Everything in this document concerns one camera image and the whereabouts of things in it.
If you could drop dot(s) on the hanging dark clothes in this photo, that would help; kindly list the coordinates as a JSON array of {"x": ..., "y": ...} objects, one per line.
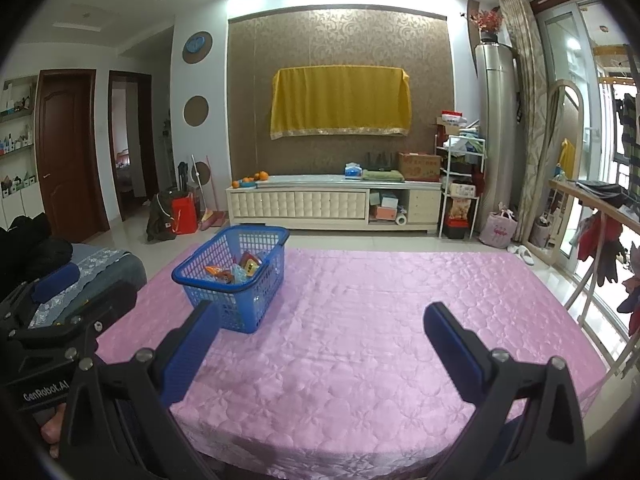
[{"x": 630, "y": 120}]

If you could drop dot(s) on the white TV cabinet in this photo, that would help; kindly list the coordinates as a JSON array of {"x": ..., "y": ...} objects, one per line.
[{"x": 300, "y": 205}]

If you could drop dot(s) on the white wall shelf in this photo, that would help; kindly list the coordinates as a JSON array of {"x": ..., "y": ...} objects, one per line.
[{"x": 17, "y": 150}]

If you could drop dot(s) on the black jacket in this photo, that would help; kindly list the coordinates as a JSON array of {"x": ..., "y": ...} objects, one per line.
[{"x": 30, "y": 247}]

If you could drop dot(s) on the wooden drying rack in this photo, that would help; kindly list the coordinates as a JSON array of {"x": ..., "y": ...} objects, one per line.
[{"x": 582, "y": 192}]

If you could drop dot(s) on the cardboard box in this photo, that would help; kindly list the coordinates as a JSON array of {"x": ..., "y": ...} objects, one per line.
[{"x": 419, "y": 167}]

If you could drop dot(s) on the white metal rack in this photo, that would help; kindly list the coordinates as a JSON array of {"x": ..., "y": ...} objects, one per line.
[{"x": 442, "y": 160}]

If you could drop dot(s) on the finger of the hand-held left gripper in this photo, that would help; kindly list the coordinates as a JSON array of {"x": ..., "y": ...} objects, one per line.
[
  {"x": 57, "y": 277},
  {"x": 110, "y": 305}
]

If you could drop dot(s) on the paper towel roll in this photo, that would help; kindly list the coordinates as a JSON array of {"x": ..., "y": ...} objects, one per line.
[{"x": 401, "y": 218}]

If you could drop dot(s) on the red hanging gloves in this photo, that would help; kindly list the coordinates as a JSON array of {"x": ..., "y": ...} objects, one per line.
[{"x": 602, "y": 240}]

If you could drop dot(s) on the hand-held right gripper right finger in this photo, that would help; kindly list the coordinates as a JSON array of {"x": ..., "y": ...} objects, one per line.
[{"x": 457, "y": 355}]

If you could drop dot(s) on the orange box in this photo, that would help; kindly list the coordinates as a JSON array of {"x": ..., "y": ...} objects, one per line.
[{"x": 386, "y": 214}]

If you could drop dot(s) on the orange snack packet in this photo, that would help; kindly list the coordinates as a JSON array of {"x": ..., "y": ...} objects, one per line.
[{"x": 217, "y": 272}]

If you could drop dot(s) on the yellow cloth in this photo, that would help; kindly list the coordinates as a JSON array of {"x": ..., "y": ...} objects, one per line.
[{"x": 340, "y": 100}]

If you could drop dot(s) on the round brown wall disc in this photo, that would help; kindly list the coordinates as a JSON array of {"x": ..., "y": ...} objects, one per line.
[
  {"x": 196, "y": 110},
  {"x": 206, "y": 55},
  {"x": 206, "y": 170}
]

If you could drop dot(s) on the blue striped clear snack bag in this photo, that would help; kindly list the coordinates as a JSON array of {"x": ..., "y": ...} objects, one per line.
[{"x": 238, "y": 274}]

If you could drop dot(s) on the blue wall clock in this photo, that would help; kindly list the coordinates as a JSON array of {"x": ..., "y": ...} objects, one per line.
[{"x": 194, "y": 43}]

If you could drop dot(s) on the red bag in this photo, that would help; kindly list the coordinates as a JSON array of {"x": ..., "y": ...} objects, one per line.
[{"x": 185, "y": 215}]

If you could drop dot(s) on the dark bag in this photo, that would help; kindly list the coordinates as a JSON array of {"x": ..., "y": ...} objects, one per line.
[{"x": 160, "y": 220}]

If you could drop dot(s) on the broom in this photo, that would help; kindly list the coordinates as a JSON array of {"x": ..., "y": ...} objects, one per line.
[{"x": 212, "y": 220}]

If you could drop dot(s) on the red flower vase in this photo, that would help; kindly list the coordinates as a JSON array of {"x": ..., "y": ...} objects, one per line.
[{"x": 487, "y": 22}]

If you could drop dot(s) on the green folded cloth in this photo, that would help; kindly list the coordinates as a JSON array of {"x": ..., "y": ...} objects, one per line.
[{"x": 382, "y": 176}]

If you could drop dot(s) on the brown wooden door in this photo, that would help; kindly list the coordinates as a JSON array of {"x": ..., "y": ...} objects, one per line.
[{"x": 70, "y": 160}]

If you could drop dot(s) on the blue tissue box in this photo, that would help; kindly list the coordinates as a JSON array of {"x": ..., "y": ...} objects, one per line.
[{"x": 353, "y": 171}]

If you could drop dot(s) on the arched floor mirror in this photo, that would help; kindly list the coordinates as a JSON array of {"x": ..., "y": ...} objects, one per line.
[{"x": 580, "y": 105}]

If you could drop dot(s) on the red snack packet yellow label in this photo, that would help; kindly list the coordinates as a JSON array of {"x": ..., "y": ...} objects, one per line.
[{"x": 251, "y": 261}]

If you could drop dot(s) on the teal box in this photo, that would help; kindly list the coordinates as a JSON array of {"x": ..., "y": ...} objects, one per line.
[{"x": 390, "y": 201}]

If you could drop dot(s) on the patterned beige curtain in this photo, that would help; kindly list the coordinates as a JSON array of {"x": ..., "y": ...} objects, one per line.
[{"x": 527, "y": 85}]

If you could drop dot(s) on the silver standing air conditioner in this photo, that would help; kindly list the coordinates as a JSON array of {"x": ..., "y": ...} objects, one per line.
[{"x": 495, "y": 125}]

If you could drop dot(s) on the white slipper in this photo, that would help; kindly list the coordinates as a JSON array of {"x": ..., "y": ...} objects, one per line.
[
  {"x": 515, "y": 250},
  {"x": 526, "y": 257}
]

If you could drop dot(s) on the pink bag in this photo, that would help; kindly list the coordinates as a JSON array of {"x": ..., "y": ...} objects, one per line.
[{"x": 497, "y": 230}]

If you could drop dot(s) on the orange snack bag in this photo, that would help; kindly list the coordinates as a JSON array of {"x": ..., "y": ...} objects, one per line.
[{"x": 460, "y": 208}]

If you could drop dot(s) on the blue plastic basket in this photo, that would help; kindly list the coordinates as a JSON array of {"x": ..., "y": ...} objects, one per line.
[{"x": 240, "y": 310}]

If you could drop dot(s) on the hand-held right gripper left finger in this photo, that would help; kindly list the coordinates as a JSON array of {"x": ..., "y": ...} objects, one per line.
[{"x": 187, "y": 355}]

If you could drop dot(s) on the person's left hand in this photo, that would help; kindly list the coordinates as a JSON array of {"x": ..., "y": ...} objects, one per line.
[{"x": 50, "y": 430}]

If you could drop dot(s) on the mop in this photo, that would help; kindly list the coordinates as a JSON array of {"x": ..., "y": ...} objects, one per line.
[{"x": 195, "y": 175}]

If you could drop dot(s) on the pink quilted table cover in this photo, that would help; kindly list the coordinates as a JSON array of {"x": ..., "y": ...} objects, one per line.
[{"x": 350, "y": 335}]

